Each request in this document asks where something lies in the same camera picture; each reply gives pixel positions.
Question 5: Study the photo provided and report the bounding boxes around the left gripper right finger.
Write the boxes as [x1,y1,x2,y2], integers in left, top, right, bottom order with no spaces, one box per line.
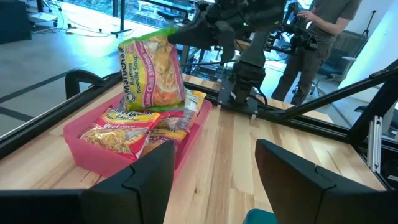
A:
[254,139,398,224]

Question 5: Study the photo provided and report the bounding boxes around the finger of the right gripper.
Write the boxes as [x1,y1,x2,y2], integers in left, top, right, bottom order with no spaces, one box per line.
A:
[167,18,219,50]
[214,20,237,63]

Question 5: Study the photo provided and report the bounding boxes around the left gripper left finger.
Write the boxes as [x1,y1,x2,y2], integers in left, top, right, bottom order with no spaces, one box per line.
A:
[80,139,177,224]

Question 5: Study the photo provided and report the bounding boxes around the lime chili shrimp ramen packet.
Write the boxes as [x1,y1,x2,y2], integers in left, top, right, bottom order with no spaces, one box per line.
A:
[118,27,187,111]

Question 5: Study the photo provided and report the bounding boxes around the red plastic bin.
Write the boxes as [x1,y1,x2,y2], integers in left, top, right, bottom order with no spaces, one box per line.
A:
[63,91,214,179]

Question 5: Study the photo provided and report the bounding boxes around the Maruchan beef ramen packet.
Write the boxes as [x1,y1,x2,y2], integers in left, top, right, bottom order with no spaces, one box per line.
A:
[80,107,162,160]

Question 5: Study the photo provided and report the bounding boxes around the red Maruchan ramen packet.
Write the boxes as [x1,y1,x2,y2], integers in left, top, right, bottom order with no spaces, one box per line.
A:
[146,127,190,156]
[155,108,186,130]

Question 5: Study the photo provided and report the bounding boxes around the yellow ramen noodle packet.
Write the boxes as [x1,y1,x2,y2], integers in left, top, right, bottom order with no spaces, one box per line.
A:
[182,89,208,131]

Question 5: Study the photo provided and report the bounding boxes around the teal-blue rectangular plastic bin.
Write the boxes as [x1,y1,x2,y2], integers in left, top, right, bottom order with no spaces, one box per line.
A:
[243,208,279,224]

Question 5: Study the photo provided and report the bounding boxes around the black floor stand pole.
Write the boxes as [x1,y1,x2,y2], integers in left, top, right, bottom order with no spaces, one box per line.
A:
[110,0,134,35]

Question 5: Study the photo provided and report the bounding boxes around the person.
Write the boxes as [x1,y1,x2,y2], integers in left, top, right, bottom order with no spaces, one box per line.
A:
[271,0,363,106]

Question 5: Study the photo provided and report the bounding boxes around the grey office chair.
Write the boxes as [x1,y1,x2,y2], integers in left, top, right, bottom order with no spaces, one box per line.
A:
[310,29,368,97]

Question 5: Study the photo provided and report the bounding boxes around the black tripod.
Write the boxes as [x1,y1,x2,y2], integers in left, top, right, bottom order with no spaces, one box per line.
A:
[361,9,377,39]

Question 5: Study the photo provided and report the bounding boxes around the black cabinet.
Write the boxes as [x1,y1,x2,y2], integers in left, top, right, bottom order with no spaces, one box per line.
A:
[0,0,32,45]

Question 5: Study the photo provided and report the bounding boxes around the silver aluminium bracket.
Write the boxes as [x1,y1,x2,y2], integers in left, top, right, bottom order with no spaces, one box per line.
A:
[366,114,384,174]

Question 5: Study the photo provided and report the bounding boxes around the black curved cable hook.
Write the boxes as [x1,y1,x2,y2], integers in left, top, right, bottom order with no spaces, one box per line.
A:
[64,68,106,100]

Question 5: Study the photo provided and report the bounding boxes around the black table frame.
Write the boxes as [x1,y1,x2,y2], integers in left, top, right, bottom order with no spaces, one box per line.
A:
[0,58,398,190]

